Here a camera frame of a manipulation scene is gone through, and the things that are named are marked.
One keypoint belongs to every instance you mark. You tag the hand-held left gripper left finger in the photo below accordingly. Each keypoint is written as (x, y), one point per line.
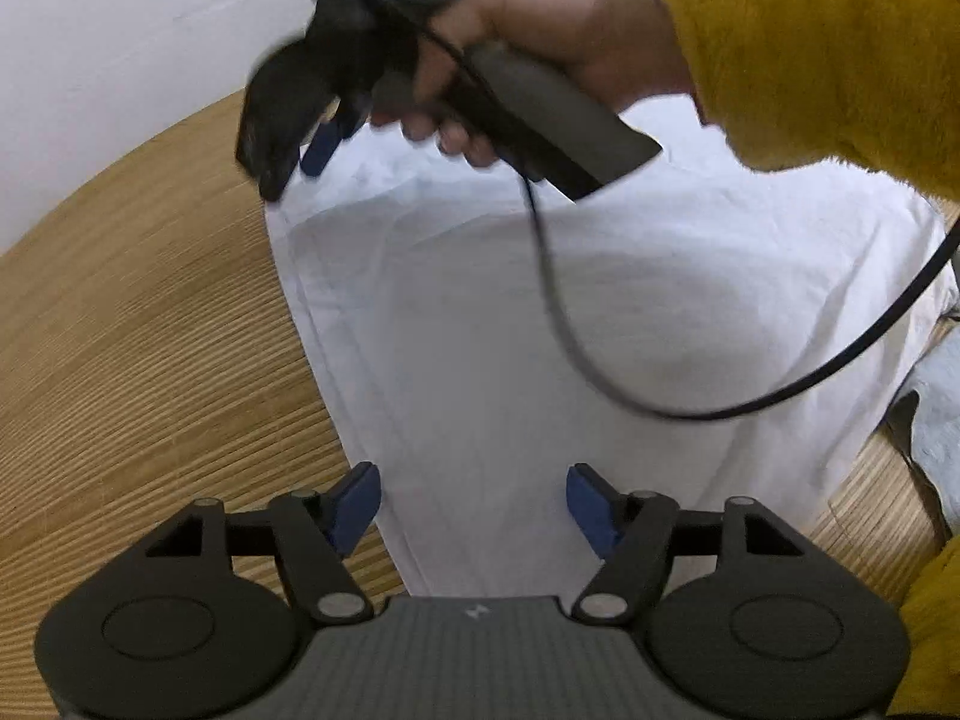
(356, 502)

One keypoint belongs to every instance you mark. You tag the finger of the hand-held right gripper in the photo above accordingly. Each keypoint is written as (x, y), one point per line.
(322, 150)
(274, 127)

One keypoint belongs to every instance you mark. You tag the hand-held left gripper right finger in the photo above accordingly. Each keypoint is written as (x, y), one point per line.
(592, 510)

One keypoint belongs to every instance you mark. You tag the white shirt with blue sleeves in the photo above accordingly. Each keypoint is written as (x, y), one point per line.
(487, 315)

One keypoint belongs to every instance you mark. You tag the person's right forearm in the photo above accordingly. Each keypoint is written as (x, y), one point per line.
(810, 45)

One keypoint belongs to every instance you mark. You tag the person's right hand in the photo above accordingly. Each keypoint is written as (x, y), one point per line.
(570, 30)

